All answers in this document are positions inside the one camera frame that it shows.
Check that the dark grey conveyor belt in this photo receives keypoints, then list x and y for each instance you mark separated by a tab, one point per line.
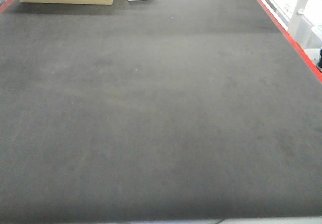
155	110

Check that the red conveyor edge rail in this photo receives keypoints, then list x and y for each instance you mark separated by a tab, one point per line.
296	46

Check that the white machine frame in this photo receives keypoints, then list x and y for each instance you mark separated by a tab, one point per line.
303	22

